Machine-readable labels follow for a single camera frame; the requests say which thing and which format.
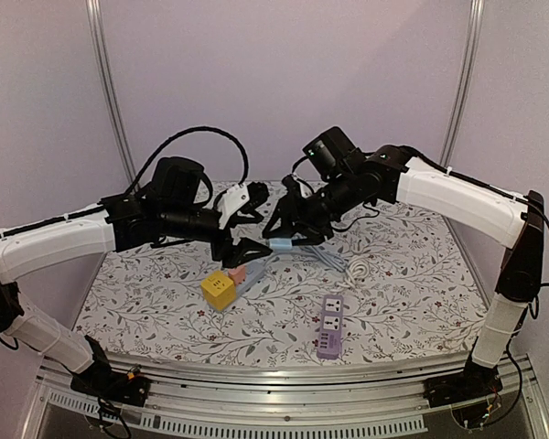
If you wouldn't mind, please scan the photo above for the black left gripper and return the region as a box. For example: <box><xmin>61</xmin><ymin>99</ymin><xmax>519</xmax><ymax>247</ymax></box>
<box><xmin>162</xmin><ymin>204</ymin><xmax>274</xmax><ymax>269</ymax></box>

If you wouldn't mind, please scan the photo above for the blue power strip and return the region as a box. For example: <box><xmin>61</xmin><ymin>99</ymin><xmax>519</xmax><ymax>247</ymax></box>
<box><xmin>236</xmin><ymin>261</ymin><xmax>265</xmax><ymax>297</ymax></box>

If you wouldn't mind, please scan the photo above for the pink plug adapter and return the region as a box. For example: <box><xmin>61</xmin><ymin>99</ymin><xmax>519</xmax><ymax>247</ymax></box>
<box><xmin>227</xmin><ymin>265</ymin><xmax>246</xmax><ymax>286</ymax></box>

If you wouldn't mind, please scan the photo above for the light blue plug adapter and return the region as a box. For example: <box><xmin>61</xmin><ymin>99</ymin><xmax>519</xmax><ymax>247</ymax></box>
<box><xmin>269</xmin><ymin>238</ymin><xmax>293</xmax><ymax>252</ymax></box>

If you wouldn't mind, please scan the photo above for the yellow cube socket adapter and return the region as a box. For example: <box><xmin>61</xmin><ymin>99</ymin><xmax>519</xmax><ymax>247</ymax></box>
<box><xmin>200</xmin><ymin>271</ymin><xmax>236</xmax><ymax>311</ymax></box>

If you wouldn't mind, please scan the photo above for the purple power strip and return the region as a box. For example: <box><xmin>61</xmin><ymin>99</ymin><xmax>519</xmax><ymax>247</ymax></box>
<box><xmin>317</xmin><ymin>294</ymin><xmax>344</xmax><ymax>360</ymax></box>

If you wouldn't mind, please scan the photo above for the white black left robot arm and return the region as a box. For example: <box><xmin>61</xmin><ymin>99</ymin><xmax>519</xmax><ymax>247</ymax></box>
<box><xmin>0</xmin><ymin>126</ymin><xmax>271</xmax><ymax>398</ymax></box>

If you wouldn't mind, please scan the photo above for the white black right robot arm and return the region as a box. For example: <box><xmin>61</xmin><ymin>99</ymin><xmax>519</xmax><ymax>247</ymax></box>
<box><xmin>263</xmin><ymin>141</ymin><xmax>549</xmax><ymax>399</ymax></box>

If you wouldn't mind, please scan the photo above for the floral patterned table mat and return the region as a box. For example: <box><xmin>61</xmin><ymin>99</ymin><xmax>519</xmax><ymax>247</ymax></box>
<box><xmin>75</xmin><ymin>202</ymin><xmax>486</xmax><ymax>368</ymax></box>

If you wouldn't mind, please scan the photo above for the white coiled cable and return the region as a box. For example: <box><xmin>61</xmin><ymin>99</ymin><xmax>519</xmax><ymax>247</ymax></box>
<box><xmin>338</xmin><ymin>254</ymin><xmax>379</xmax><ymax>290</ymax></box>

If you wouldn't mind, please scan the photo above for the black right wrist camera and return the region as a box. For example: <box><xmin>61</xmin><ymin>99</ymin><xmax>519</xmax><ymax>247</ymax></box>
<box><xmin>282</xmin><ymin>126</ymin><xmax>367</xmax><ymax>205</ymax></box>

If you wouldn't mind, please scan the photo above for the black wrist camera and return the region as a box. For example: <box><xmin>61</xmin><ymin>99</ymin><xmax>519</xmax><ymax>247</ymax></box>
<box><xmin>282</xmin><ymin>126</ymin><xmax>367</xmax><ymax>205</ymax></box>
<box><xmin>150</xmin><ymin>156</ymin><xmax>271</xmax><ymax>230</ymax></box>

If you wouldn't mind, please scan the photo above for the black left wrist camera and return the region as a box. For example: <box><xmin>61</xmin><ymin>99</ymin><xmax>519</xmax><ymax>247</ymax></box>
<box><xmin>150</xmin><ymin>156</ymin><xmax>271</xmax><ymax>230</ymax></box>

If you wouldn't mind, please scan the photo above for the aluminium front rail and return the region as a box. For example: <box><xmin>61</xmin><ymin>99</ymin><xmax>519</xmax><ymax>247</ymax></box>
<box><xmin>34</xmin><ymin>354</ymin><xmax>539</xmax><ymax>435</ymax></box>

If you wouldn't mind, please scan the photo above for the left aluminium frame post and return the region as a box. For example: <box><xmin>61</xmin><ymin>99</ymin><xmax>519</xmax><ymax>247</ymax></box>
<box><xmin>85</xmin><ymin>0</ymin><xmax>136</xmax><ymax>183</ymax></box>

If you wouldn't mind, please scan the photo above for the aluminium frame post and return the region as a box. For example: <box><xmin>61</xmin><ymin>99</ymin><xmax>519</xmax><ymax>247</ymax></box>
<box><xmin>439</xmin><ymin>0</ymin><xmax>485</xmax><ymax>166</ymax></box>
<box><xmin>85</xmin><ymin>0</ymin><xmax>136</xmax><ymax>183</ymax></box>

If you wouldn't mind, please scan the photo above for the right aluminium frame post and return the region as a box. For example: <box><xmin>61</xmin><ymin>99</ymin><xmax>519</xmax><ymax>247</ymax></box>
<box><xmin>439</xmin><ymin>0</ymin><xmax>485</xmax><ymax>166</ymax></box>

